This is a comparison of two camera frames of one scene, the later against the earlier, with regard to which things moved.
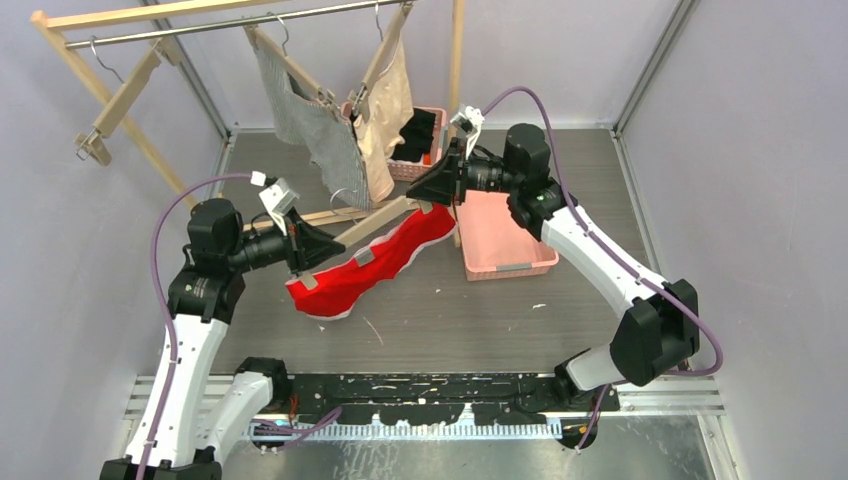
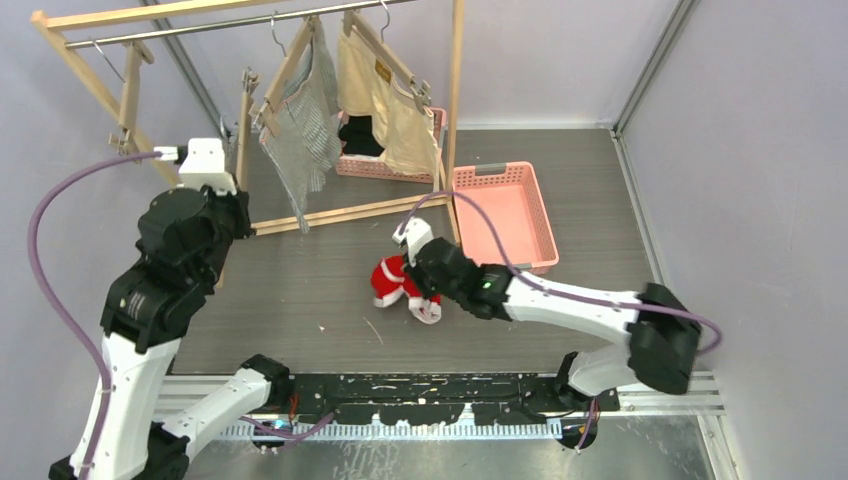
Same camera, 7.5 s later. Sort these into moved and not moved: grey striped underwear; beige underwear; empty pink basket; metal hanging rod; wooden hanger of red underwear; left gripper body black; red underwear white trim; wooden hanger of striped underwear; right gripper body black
Moved: red underwear white trim; right gripper body black; left gripper body black; beige underwear; wooden hanger of red underwear; grey striped underwear; wooden hanger of striped underwear
Not moved: empty pink basket; metal hanging rod
